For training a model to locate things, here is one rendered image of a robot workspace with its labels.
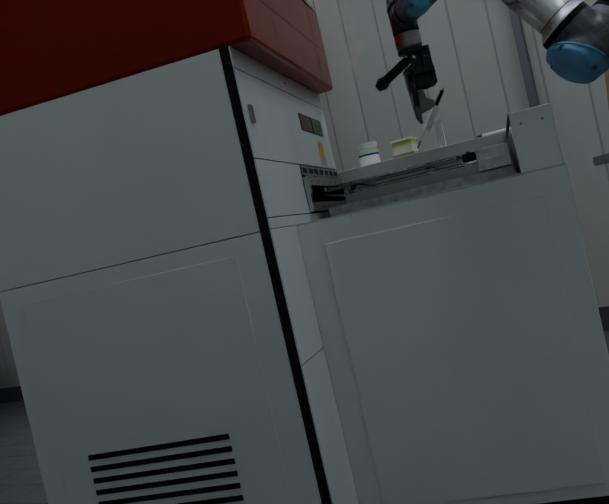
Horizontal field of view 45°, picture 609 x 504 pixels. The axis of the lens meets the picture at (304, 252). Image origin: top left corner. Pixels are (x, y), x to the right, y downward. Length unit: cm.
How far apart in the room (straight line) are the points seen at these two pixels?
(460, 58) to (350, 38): 66
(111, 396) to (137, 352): 13
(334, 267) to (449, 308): 28
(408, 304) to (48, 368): 86
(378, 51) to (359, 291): 268
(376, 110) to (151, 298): 277
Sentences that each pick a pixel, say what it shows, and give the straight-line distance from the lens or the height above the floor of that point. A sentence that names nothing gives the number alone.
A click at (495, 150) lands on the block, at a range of 196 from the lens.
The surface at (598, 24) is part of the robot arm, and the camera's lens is 167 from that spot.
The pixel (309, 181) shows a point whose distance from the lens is 195.
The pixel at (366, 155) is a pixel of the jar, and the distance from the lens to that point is 259.
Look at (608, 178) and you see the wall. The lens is 392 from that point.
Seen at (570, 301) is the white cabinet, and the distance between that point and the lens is 173.
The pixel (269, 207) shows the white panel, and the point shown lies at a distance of 161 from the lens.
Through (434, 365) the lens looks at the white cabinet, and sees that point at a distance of 176.
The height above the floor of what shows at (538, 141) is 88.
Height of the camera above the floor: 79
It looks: 1 degrees down
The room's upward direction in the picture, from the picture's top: 13 degrees counter-clockwise
